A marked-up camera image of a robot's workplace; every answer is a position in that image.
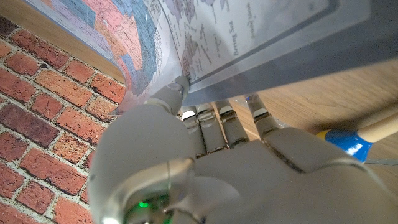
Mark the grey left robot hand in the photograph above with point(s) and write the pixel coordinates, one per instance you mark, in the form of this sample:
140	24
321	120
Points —
236	186

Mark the colourful paper map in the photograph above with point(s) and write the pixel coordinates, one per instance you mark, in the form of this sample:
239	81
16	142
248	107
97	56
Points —
248	25

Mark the striped wooden maraca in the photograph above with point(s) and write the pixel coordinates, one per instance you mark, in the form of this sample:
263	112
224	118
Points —
348	143

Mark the grey tape outline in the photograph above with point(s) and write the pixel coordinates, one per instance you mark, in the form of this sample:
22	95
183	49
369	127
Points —
382	161

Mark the red brick print backdrop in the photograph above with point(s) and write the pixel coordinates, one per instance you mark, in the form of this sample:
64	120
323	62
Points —
37	109

